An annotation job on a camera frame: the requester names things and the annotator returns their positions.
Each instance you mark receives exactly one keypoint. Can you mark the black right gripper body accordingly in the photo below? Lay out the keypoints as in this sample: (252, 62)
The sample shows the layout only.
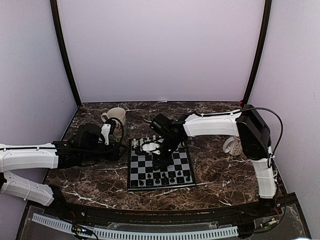
(168, 159)

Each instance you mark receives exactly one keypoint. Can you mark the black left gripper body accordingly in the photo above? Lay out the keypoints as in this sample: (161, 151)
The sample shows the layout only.
(112, 156)

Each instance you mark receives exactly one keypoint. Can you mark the black chess piece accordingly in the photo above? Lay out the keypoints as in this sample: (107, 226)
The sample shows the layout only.
(157, 180)

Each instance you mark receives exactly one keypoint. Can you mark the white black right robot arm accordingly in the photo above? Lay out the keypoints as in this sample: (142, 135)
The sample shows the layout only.
(246, 124)

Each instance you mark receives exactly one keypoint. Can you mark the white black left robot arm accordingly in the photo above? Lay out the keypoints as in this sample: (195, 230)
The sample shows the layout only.
(90, 145)

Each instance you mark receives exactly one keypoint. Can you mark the cream floral mug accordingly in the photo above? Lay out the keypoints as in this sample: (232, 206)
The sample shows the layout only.
(120, 114)

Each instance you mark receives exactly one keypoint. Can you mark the white mug orange interior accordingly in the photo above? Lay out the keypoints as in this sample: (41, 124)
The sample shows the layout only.
(232, 146)

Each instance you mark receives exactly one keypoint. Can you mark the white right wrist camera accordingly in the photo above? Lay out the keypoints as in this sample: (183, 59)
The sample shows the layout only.
(150, 147)

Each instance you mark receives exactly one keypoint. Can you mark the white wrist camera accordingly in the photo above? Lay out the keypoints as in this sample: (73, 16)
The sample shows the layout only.
(105, 131)
(150, 147)

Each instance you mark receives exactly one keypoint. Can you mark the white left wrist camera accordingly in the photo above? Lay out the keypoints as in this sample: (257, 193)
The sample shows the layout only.
(105, 131)

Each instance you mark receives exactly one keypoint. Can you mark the black front rail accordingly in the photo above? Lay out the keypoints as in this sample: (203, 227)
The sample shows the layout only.
(101, 215)

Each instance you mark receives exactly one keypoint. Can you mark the white slotted cable duct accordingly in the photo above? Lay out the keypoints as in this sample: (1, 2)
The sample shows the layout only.
(98, 233)

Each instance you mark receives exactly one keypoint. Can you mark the black left frame post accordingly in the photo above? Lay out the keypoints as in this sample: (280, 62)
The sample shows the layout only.
(63, 51)

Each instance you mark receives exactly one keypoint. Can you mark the black frame post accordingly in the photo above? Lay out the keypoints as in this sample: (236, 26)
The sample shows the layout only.
(259, 51)
(63, 51)

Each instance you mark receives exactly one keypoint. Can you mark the black right frame post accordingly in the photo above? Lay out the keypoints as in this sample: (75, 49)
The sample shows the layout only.
(259, 51)

